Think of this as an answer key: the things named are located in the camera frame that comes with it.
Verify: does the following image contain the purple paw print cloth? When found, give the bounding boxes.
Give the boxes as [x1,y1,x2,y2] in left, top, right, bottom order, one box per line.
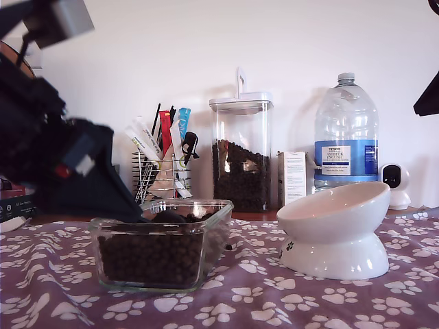
[0,209,439,329]

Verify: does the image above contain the black plastic measuring scoop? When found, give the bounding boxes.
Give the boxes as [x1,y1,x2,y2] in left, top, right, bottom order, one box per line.
[139,209,186,224]

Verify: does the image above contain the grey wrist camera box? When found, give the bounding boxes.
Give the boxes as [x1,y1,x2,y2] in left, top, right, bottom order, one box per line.
[29,0,95,49]

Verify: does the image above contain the small white round camera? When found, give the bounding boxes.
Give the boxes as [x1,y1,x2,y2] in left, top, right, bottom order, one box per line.
[379,163,412,210]

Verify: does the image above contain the black plastic clip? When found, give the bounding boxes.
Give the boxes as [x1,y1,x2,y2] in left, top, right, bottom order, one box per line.
[180,131,200,165]

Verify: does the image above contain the tall clear storage jar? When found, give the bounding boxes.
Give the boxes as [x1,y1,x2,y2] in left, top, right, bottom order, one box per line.
[209,66,274,212]

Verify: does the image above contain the small white carton box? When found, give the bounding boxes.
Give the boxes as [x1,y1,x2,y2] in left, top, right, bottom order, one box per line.
[276,150,309,208]

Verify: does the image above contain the brown cat kibble pile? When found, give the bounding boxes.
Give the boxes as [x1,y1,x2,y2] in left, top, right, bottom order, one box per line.
[211,138,271,212]
[97,211,220,285]

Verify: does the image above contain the white sachet green print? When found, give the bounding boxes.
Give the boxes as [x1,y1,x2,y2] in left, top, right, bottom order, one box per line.
[132,116,163,160]
[123,125,154,161]

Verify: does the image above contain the white ceramic tilted food bowl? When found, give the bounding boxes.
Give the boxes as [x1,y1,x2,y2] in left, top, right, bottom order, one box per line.
[276,181,392,280]

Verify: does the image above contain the white tin can red label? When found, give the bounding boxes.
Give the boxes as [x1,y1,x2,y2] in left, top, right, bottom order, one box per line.
[0,174,27,198]

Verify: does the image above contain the blue sachet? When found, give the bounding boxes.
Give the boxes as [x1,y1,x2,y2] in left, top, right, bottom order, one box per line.
[176,107,192,138]

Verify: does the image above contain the beige pouch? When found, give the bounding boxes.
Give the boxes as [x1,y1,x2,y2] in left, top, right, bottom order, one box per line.
[150,150,181,199]

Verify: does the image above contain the thin black stick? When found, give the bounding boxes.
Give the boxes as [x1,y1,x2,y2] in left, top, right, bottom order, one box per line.
[150,102,163,140]

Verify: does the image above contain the dark green printed box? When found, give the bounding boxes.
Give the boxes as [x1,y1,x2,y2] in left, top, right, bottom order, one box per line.
[0,194,38,223]

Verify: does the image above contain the tall plain white sachet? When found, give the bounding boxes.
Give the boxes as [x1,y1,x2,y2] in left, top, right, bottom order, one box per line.
[169,120,193,199]

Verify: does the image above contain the clear glass rectangular container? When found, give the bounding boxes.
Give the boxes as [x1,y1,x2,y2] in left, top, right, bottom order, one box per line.
[88,199,235,293]

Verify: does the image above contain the large clear water bottle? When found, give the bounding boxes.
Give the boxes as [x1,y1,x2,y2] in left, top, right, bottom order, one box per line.
[313,72,380,193]

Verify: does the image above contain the red sachet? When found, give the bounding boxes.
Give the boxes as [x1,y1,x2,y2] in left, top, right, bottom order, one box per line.
[159,109,174,157]

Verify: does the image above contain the chrome wire basket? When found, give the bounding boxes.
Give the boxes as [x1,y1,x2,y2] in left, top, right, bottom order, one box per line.
[131,150,193,205]

